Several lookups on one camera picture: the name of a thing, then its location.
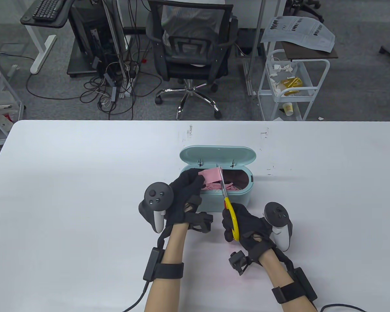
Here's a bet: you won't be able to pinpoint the pile of pink paper pieces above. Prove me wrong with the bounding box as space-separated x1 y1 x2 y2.
200 182 242 192

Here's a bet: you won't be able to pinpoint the black and white hand controller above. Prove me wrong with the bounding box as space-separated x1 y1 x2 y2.
138 183 175 233
263 202 294 252

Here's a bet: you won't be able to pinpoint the brown board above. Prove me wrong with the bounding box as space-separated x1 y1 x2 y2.
281 41 339 60

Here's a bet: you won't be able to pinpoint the person's left forearm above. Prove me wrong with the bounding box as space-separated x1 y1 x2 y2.
144 223 189 312

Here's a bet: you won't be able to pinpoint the heap of white paper scraps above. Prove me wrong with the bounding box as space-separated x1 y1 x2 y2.
268 62 298 95

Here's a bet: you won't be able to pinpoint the person's right hand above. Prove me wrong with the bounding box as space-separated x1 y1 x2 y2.
222 203 275 260

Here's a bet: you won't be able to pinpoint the person's right forearm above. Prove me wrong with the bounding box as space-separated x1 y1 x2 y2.
258 249 316 312

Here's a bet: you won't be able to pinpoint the printed newspaper sheet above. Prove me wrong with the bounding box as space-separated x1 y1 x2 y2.
260 16 336 53

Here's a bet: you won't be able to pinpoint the mint green lidded box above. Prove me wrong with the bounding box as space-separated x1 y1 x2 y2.
179 145 257 212

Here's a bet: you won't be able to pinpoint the black computer tower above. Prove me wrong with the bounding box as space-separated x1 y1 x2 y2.
68 0 117 65

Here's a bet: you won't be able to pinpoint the silver aluminium post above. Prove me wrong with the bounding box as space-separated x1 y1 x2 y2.
243 0 269 96
102 0 130 98

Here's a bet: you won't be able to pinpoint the black desk with white leg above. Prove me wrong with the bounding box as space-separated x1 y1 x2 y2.
20 0 75 74

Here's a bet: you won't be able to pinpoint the white power strip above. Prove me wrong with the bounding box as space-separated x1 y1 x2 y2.
118 73 132 99

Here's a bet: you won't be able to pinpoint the white metal rack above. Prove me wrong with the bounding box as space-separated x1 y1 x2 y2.
0 49 25 148

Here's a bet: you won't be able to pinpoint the tangle of black cables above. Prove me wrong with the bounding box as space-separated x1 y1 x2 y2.
26 32 163 119

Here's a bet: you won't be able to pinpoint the black wristband with battery pack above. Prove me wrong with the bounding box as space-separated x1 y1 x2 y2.
143 248 185 282
271 266 318 304

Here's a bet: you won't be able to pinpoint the black mesh office chair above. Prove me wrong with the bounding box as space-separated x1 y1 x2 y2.
145 0 239 120

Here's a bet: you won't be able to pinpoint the black wheeled cart base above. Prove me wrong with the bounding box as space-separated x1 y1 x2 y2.
67 49 105 78

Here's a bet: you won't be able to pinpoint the person's left hand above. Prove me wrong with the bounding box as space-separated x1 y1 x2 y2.
164 168 206 227

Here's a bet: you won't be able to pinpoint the pink waste paper sheet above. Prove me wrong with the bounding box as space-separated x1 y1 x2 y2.
198 167 223 185

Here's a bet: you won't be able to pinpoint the black chair base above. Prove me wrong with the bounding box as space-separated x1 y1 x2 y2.
284 0 324 23

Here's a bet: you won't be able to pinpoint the white rolling cart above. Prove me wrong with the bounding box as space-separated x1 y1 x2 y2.
257 49 331 121

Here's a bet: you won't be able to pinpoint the black keyboard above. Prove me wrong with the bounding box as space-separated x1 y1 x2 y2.
32 0 67 21

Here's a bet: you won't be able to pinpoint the yellow and red scissors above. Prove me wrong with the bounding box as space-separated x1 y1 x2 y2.
216 164 240 241

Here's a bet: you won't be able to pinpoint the yellow packet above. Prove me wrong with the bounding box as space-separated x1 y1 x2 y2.
281 76 303 97

